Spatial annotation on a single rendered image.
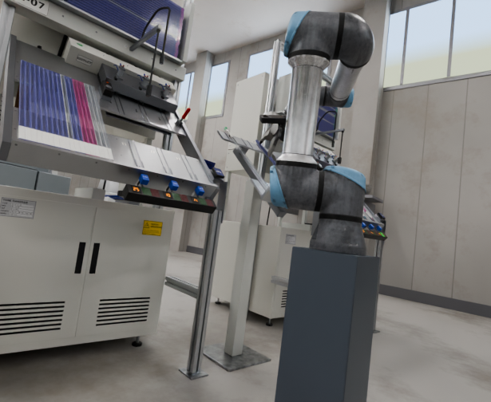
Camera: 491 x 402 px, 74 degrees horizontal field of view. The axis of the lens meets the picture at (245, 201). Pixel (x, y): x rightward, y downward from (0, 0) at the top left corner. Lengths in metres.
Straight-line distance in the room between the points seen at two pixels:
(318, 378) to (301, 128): 0.63
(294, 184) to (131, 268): 0.86
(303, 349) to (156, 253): 0.84
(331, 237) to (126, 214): 0.89
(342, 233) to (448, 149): 3.67
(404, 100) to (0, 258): 4.44
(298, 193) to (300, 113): 0.21
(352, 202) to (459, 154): 3.60
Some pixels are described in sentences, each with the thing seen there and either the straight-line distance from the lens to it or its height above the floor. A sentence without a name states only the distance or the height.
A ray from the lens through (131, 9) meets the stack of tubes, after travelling 1.81.
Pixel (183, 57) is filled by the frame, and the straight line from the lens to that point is 1.85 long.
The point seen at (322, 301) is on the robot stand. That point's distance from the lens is 0.87.
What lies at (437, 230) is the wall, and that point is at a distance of 4.33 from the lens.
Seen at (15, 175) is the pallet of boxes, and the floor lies 0.81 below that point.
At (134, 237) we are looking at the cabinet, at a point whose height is 0.48.
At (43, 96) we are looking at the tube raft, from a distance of 1.30.
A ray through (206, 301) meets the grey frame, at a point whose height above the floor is 0.28.
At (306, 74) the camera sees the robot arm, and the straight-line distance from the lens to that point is 0.94.
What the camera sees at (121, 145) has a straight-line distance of 1.23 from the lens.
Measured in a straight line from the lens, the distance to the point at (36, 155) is 1.05.
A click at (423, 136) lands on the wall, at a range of 4.57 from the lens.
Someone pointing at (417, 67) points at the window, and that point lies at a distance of 4.93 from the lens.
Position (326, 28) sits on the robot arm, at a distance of 0.97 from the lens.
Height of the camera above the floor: 0.58
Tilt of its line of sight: 5 degrees up
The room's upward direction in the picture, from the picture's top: 7 degrees clockwise
